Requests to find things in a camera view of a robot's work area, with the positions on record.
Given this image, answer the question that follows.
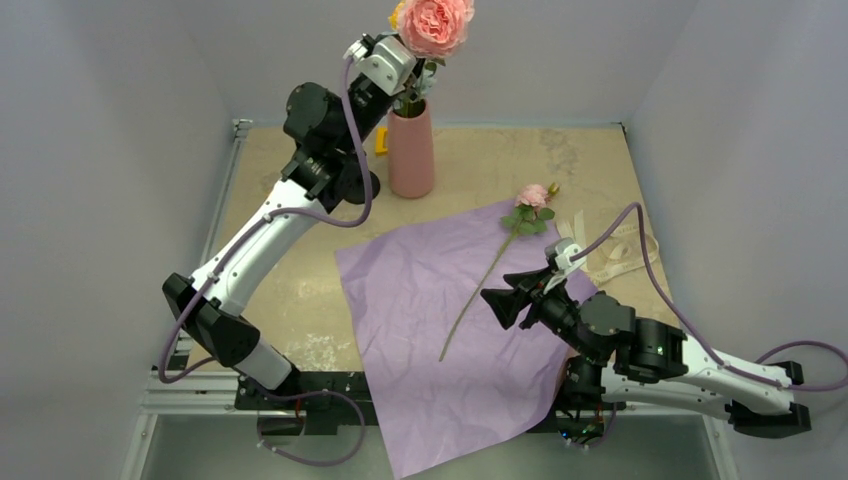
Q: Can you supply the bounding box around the yellow block behind vase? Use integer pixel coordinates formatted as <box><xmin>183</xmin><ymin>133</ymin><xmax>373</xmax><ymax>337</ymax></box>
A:
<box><xmin>374</xmin><ymin>127</ymin><xmax>388</xmax><ymax>156</ymax></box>

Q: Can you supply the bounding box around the blue flower stem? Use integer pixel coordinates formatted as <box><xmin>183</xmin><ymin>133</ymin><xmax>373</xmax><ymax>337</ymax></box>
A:
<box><xmin>415</xmin><ymin>61</ymin><xmax>439</xmax><ymax>101</ymax></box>

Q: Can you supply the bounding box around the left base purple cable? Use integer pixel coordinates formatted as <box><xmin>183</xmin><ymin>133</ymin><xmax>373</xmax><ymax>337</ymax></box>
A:
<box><xmin>256</xmin><ymin>389</ymin><xmax>368</xmax><ymax>468</ymax></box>

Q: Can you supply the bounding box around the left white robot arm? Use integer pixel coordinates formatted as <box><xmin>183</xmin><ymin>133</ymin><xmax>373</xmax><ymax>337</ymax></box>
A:
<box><xmin>157</xmin><ymin>54</ymin><xmax>421</xmax><ymax>409</ymax></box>

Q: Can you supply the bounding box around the pink single rose stem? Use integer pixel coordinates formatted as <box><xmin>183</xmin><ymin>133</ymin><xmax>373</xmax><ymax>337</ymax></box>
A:
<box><xmin>438</xmin><ymin>182</ymin><xmax>560</xmax><ymax>362</ymax></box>

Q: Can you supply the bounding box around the pink tall vase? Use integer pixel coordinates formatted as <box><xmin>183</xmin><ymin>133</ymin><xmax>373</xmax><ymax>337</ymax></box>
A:
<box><xmin>387</xmin><ymin>101</ymin><xmax>435</xmax><ymax>199</ymax></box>

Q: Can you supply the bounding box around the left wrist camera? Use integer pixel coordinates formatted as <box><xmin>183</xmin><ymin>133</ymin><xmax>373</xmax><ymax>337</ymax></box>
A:
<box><xmin>343</xmin><ymin>34</ymin><xmax>418</xmax><ymax>96</ymax></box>

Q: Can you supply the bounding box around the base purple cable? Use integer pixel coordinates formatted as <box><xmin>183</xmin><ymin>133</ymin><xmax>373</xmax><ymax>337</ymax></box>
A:
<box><xmin>563</xmin><ymin>404</ymin><xmax>619</xmax><ymax>452</ymax></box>
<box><xmin>256</xmin><ymin>389</ymin><xmax>368</xmax><ymax>468</ymax></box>

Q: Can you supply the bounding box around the cream printed ribbon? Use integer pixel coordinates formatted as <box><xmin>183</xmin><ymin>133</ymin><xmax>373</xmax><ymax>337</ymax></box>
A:
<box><xmin>555</xmin><ymin>211</ymin><xmax>645</xmax><ymax>286</ymax></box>

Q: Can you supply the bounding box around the pink double rose stem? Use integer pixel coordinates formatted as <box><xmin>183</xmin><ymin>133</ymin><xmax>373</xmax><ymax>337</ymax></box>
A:
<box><xmin>392</xmin><ymin>0</ymin><xmax>476</xmax><ymax>117</ymax></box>

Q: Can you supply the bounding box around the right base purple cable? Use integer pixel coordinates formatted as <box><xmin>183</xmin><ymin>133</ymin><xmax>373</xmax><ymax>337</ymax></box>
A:
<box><xmin>563</xmin><ymin>404</ymin><xmax>619</xmax><ymax>452</ymax></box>

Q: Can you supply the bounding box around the yellow rose stem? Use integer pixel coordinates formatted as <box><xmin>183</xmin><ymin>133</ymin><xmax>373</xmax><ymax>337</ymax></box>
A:
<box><xmin>388</xmin><ymin>1</ymin><xmax>405</xmax><ymax>31</ymax></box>

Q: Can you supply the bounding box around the pink and purple wrapping paper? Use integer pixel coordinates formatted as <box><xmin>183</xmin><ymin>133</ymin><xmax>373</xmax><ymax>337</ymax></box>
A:
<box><xmin>336</xmin><ymin>200</ymin><xmax>568</xmax><ymax>479</ymax></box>

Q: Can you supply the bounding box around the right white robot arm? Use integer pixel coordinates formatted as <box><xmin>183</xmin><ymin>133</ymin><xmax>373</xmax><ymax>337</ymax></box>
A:
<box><xmin>481</xmin><ymin>269</ymin><xmax>812</xmax><ymax>439</ymax></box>

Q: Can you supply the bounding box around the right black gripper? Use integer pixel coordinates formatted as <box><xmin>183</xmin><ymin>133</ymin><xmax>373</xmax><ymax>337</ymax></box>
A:
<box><xmin>478</xmin><ymin>264</ymin><xmax>599</xmax><ymax>363</ymax></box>

